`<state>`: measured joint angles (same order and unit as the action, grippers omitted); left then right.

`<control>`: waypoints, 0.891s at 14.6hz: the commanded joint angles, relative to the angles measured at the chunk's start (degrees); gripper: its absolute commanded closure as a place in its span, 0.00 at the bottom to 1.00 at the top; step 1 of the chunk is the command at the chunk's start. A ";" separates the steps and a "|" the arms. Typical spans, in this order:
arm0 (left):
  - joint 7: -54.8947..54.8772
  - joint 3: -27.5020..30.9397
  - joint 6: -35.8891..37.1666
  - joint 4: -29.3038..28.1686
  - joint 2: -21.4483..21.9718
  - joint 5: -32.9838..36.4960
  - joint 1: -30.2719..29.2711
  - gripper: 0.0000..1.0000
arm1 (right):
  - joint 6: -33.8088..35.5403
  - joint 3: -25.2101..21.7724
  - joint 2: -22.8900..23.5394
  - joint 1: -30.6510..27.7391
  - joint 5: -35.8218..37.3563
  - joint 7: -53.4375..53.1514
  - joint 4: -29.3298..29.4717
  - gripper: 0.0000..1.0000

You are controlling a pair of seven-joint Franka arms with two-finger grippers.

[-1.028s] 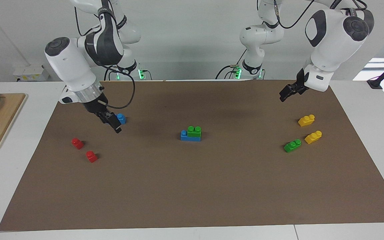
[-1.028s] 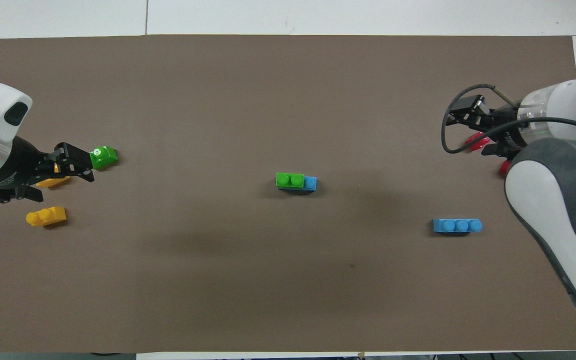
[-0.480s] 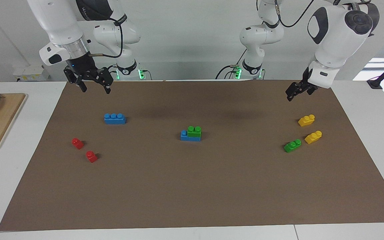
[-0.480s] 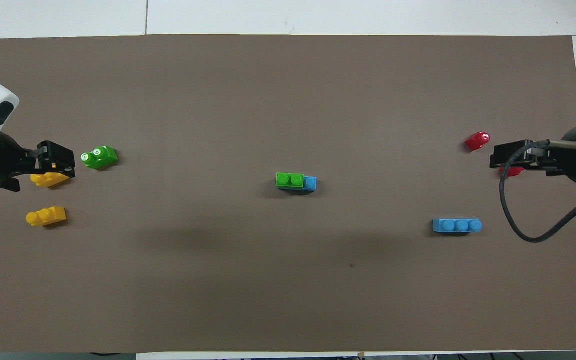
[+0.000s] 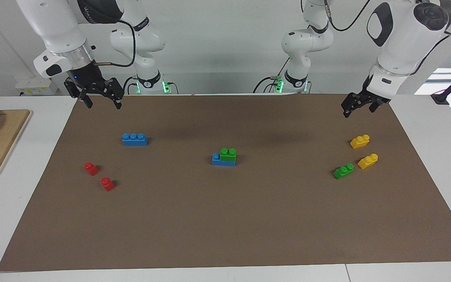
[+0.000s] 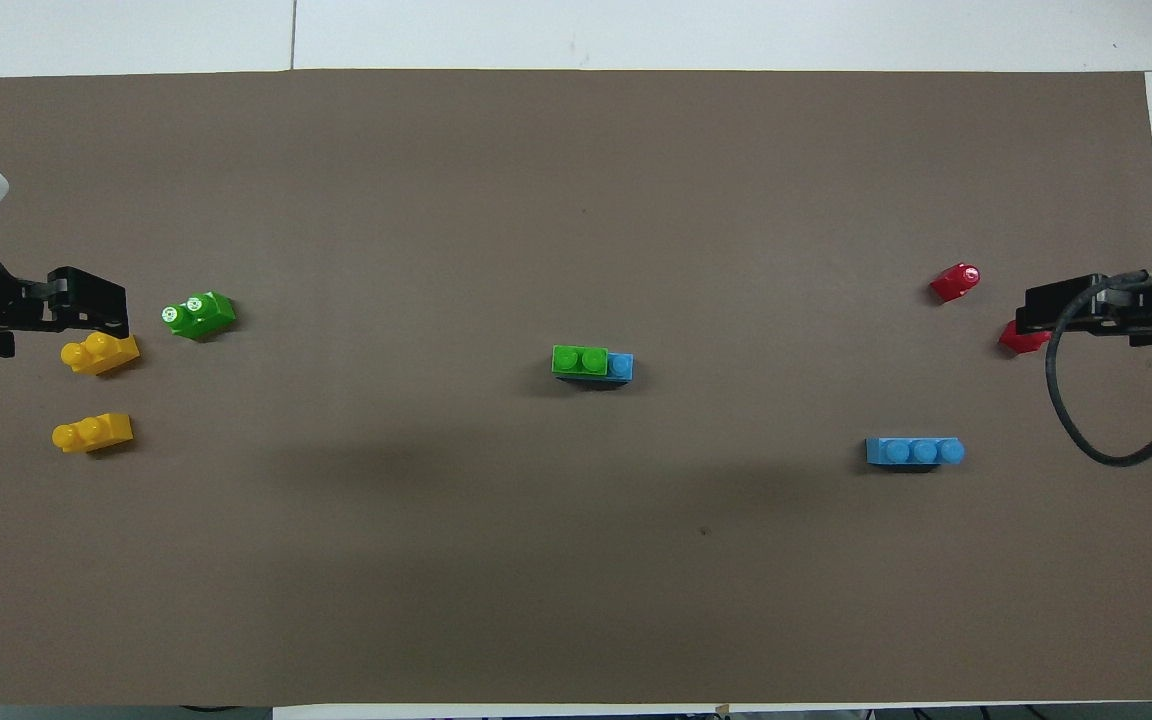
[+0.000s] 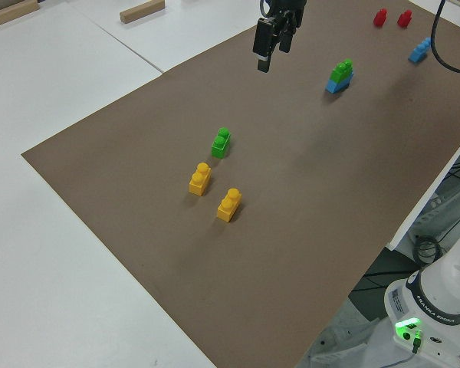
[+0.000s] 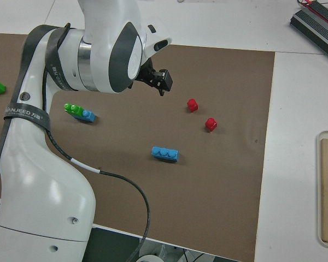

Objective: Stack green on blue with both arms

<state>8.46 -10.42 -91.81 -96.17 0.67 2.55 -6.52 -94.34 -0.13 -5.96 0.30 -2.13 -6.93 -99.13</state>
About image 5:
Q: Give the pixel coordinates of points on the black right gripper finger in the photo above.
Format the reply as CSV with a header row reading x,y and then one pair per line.
x,y
86,101
117,100

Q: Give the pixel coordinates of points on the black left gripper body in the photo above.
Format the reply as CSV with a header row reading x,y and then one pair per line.
x,y
366,98

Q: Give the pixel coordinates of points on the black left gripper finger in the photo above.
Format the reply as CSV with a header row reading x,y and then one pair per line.
x,y
374,106
349,108

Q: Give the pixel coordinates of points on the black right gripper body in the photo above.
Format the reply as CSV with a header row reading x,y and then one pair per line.
x,y
88,80

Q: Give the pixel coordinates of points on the blue three-stud brick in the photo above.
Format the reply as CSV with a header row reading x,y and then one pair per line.
x,y
221,162
135,141

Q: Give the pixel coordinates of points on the green two-stud brick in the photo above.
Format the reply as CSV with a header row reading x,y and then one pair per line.
x,y
342,172
228,156

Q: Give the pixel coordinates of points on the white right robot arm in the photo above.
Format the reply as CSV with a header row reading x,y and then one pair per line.
x,y
61,27

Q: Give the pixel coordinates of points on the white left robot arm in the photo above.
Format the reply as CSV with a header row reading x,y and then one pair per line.
x,y
397,47

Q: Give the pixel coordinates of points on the yellow two-stud brick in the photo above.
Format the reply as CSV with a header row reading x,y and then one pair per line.
x,y
358,143
366,162

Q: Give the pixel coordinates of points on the red one-stud brick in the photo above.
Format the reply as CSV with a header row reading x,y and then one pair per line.
x,y
108,185
91,169

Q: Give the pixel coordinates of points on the brown table mat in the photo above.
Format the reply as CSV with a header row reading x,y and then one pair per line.
x,y
225,215

